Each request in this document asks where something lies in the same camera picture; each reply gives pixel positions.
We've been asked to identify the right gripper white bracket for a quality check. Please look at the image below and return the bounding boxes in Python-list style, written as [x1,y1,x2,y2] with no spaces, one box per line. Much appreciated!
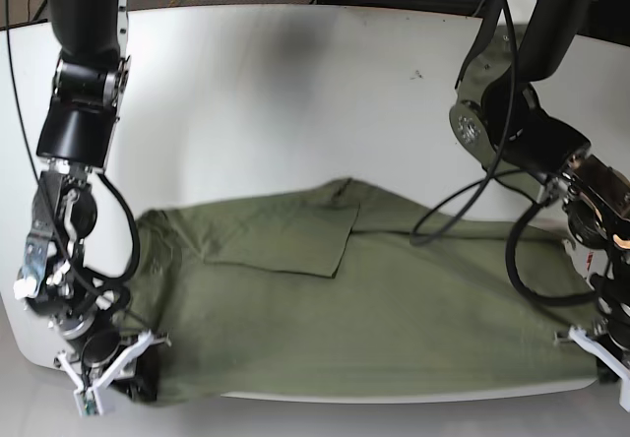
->
[54,329,171,403]

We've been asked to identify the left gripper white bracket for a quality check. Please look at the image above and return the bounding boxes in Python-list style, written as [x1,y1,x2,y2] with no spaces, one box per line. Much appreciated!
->
[553,320,629,407]

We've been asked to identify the olive green t-shirt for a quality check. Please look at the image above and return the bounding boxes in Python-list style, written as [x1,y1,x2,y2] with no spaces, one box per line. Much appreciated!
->
[129,179,597,406]

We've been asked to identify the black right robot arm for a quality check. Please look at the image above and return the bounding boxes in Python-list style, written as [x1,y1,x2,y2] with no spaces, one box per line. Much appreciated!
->
[13,0,168,416]

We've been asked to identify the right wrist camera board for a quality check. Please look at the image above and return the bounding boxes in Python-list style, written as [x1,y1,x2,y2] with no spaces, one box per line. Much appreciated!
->
[73,388,114,417]

